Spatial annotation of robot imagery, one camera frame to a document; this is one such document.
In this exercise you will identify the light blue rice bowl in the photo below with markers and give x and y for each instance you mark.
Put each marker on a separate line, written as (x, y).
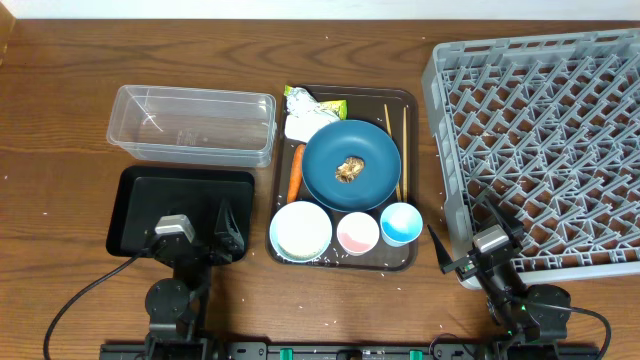
(300, 231)

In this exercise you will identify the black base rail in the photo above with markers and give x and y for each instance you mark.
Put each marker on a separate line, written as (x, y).
(443, 349)

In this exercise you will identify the dark brown serving tray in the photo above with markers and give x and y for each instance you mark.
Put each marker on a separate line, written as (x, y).
(366, 104)

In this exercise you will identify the green foil snack wrapper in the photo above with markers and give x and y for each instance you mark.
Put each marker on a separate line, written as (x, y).
(300, 101)

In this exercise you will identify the grey dishwasher rack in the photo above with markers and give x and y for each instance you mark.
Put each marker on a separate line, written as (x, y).
(547, 128)

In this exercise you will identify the dark blue plate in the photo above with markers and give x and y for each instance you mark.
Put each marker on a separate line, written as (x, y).
(331, 146)

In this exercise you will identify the pink and white cup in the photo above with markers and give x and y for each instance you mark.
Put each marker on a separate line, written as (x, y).
(358, 233)

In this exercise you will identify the orange carrot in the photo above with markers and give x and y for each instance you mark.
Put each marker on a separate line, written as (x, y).
(295, 178)

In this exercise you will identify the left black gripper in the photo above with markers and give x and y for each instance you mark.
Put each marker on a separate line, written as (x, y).
(232, 236)

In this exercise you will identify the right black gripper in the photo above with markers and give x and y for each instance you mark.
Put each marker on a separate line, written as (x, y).
(447, 264)

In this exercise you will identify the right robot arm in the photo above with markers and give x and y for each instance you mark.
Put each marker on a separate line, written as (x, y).
(535, 317)

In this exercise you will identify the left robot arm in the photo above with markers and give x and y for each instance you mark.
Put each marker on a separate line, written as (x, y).
(177, 305)

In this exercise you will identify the brown food scrap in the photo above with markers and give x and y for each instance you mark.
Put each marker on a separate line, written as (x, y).
(350, 169)

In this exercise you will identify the clear plastic bin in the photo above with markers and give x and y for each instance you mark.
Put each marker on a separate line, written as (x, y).
(194, 126)

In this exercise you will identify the crumpled white napkin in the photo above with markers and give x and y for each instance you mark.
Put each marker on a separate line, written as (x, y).
(303, 127)

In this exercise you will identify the black plastic bin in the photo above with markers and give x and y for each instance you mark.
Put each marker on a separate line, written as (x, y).
(145, 194)

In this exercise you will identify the blue and white cup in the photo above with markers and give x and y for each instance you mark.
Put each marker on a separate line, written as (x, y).
(401, 223)

